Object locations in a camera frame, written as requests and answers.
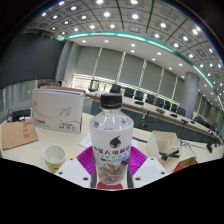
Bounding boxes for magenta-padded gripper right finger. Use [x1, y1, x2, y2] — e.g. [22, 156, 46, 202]
[128, 145, 169, 189]

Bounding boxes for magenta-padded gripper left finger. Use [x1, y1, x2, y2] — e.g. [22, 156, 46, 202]
[54, 145, 98, 189]

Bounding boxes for clear bottle with white label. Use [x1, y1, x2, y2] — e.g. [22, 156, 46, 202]
[88, 92, 135, 186]

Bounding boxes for small open white box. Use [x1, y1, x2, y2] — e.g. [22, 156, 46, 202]
[144, 130, 183, 166]

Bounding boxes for black clip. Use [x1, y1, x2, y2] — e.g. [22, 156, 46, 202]
[158, 149, 180, 162]

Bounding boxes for white and yellow mug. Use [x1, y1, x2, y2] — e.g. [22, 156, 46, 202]
[42, 143, 76, 174]

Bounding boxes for white paper ream box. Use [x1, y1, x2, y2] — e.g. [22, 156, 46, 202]
[31, 88, 86, 134]

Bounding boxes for row of black office chairs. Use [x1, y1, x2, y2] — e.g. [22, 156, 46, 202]
[88, 79, 224, 131]

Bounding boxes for brown paper envelope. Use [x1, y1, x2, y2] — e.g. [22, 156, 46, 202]
[0, 120, 40, 151]

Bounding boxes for black desk microphone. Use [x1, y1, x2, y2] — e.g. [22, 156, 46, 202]
[205, 141, 214, 154]

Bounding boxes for black power adapter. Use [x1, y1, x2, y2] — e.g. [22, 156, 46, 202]
[11, 108, 33, 123]

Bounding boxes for round ceiling lights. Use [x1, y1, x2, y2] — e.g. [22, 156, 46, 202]
[29, 0, 224, 101]

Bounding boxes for thin black cable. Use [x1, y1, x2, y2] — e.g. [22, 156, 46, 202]
[179, 139, 201, 158]

